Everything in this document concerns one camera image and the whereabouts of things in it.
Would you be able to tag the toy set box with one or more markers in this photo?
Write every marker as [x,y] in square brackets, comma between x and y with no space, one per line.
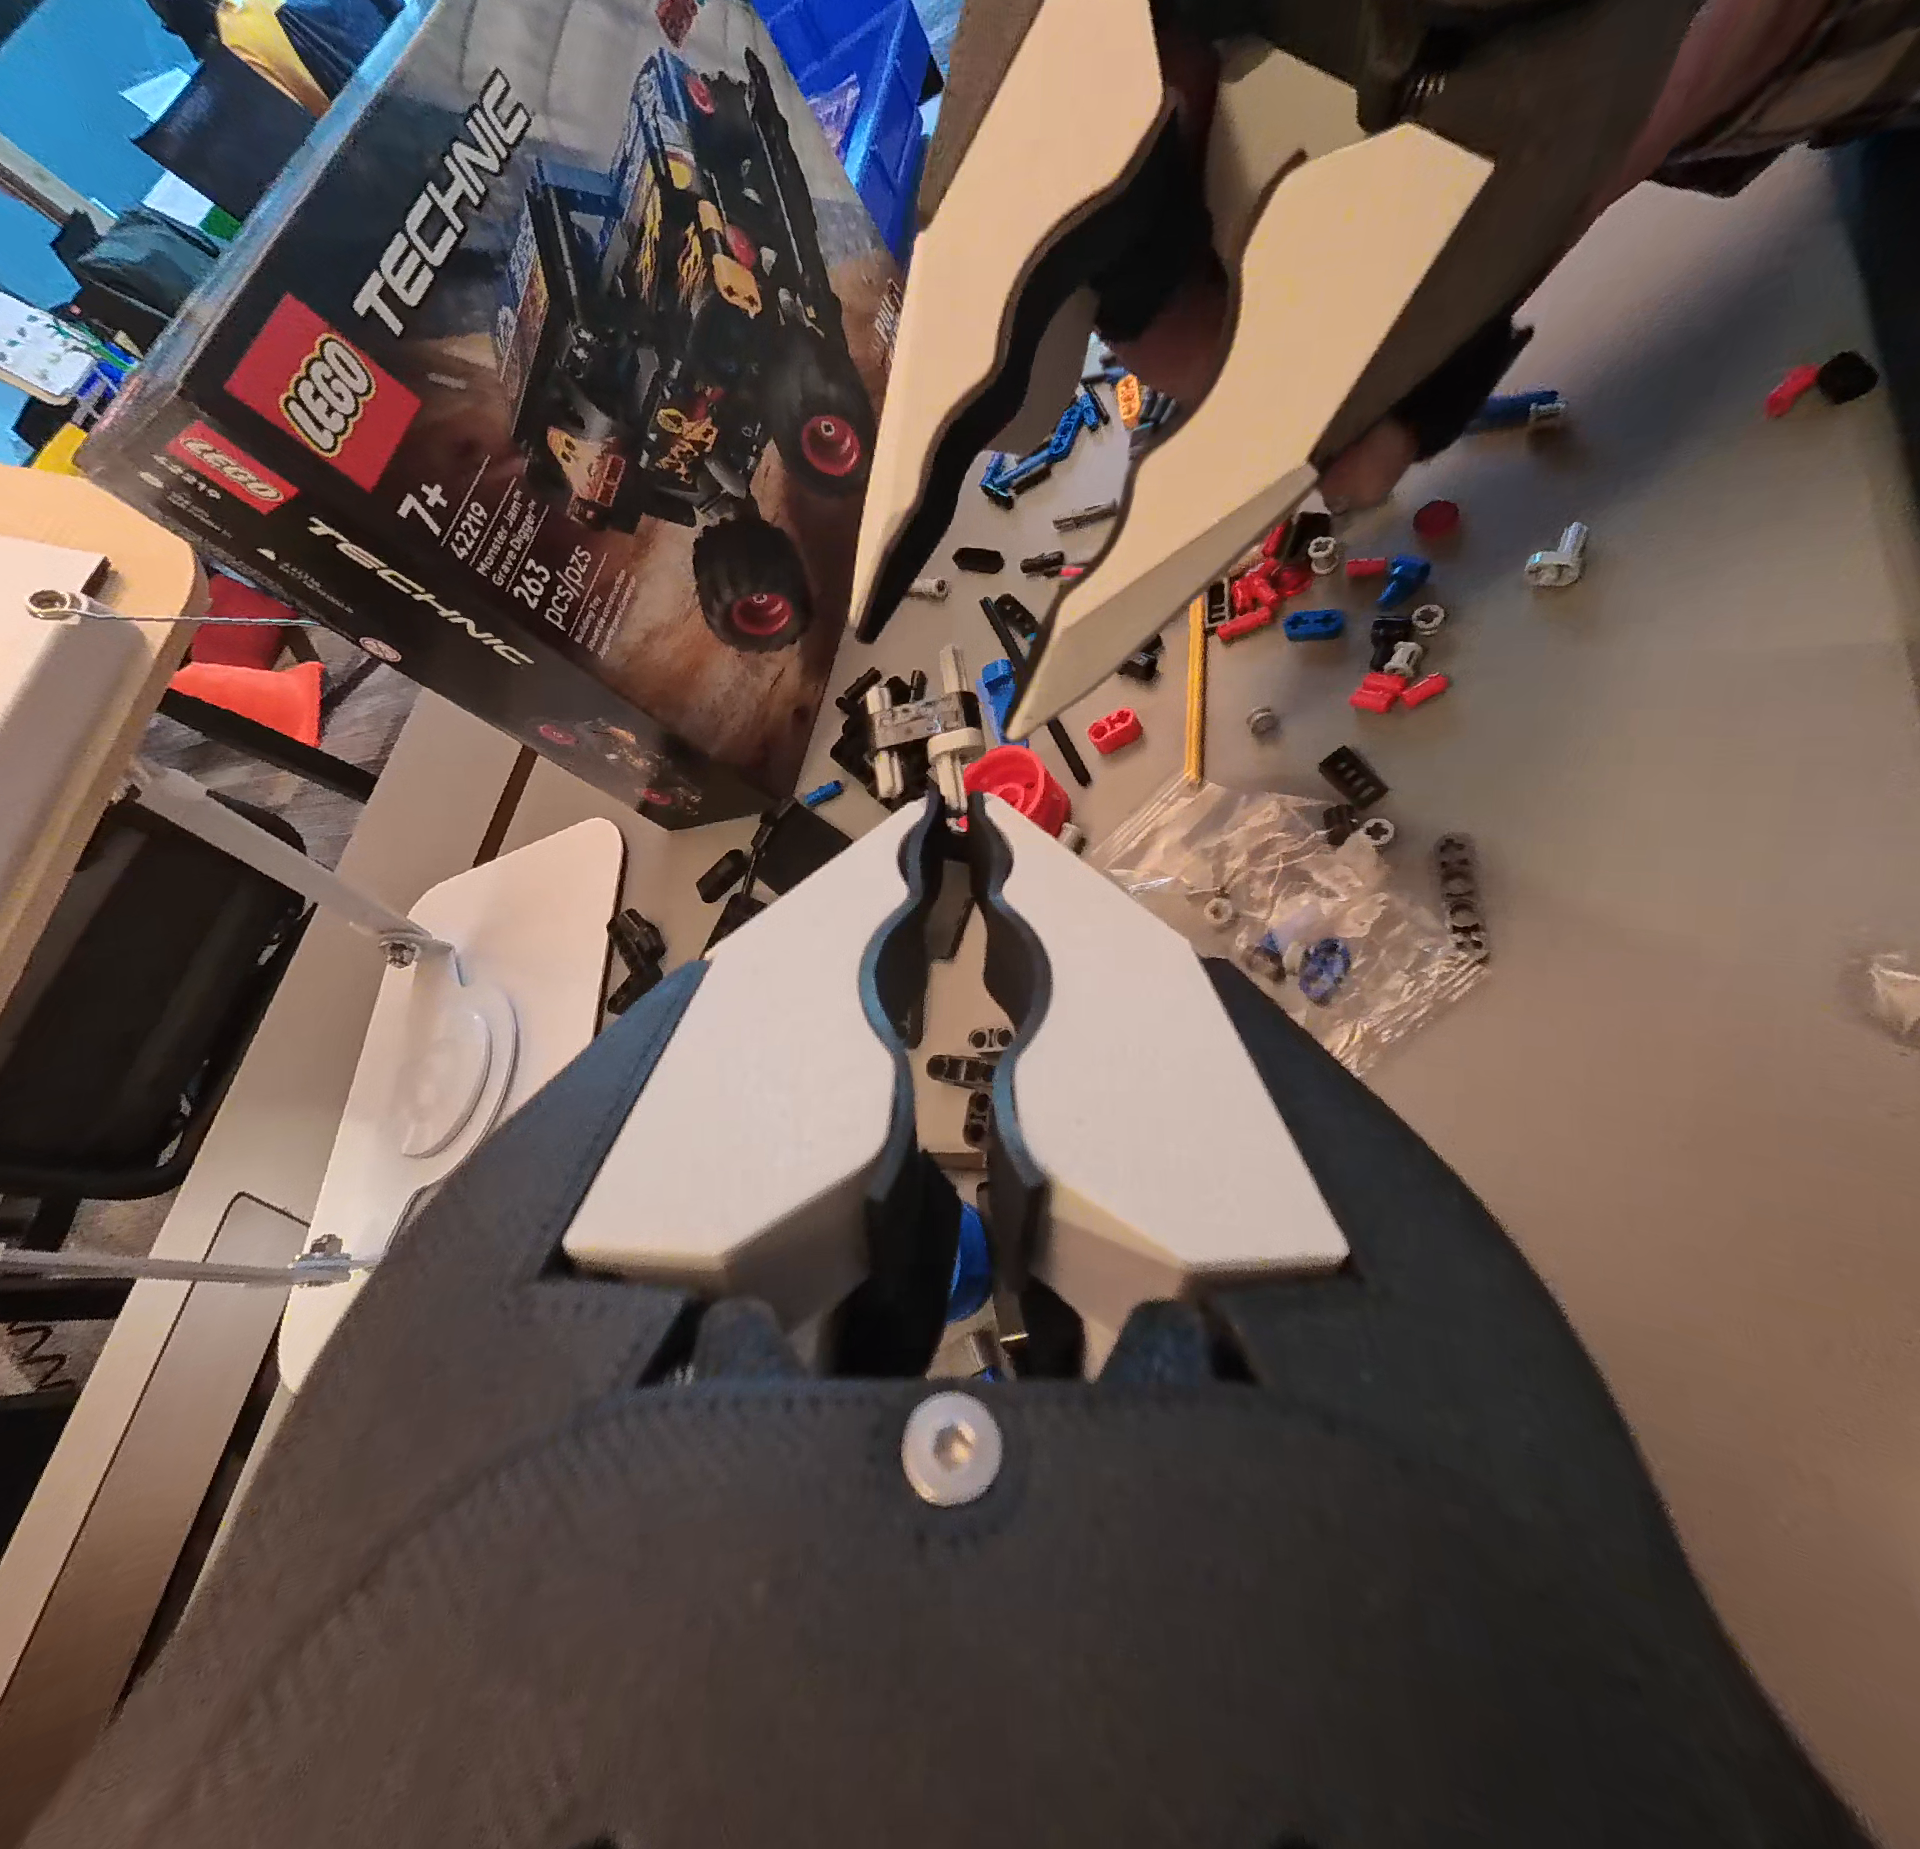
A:
[599,304]

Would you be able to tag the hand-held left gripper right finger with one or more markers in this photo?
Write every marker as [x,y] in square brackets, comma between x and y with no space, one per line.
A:
[1186,1130]

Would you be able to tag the small blue toy link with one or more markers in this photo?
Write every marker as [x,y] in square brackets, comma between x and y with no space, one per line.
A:
[1329,966]

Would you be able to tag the black chair beside desk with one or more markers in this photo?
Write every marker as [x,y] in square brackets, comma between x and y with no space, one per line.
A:
[135,980]

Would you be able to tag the blue storage bin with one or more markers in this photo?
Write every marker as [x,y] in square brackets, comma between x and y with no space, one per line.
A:
[841,17]

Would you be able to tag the black grey toy axle assembly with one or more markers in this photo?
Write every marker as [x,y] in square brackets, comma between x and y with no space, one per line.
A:
[911,725]

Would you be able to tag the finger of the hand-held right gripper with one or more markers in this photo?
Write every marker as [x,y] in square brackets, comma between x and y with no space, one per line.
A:
[1319,304]
[1020,154]

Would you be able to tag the black grey toy connector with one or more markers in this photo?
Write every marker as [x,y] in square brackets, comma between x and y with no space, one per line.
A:
[1357,826]

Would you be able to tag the red and black toy pin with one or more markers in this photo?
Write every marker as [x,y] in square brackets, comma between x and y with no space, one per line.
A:
[1842,377]

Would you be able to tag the clear zip bag with parts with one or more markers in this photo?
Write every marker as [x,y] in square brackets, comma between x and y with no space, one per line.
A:
[1351,980]

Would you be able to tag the red oval toy link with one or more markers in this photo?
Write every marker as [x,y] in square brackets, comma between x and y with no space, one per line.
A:
[1113,731]

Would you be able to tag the person's right forearm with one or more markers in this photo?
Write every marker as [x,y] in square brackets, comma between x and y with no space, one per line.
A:
[1799,64]

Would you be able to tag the person's right hand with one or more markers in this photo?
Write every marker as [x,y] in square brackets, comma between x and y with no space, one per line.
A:
[1362,470]

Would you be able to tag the small crumpled clear wrap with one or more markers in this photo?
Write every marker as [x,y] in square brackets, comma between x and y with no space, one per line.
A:
[1895,993]

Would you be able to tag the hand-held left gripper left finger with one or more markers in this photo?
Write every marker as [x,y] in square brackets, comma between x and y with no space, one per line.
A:
[721,1130]

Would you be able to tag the dark grey holed toy beam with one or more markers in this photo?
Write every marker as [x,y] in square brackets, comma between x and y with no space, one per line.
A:
[1464,896]

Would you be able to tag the blue toy pin grey end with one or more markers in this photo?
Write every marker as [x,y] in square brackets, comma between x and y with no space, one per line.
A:
[1517,409]

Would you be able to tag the light grey toy connector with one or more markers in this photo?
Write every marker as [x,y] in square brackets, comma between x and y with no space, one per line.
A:
[1558,559]

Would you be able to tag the blue toy wheel hub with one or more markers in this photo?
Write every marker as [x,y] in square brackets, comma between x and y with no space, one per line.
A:
[973,1258]

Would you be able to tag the red toy wheel hub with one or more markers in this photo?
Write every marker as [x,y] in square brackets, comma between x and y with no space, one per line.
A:
[1030,790]

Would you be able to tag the blue oval toy link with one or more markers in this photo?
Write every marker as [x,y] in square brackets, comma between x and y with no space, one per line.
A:
[1314,624]

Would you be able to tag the black toy grille tile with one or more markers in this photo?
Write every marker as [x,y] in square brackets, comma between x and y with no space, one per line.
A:
[1354,772]

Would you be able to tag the pile of small toy pins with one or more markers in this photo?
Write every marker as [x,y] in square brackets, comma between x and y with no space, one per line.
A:
[1253,588]

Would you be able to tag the yellow toy axle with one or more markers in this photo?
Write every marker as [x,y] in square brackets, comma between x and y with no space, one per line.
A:
[1195,693]

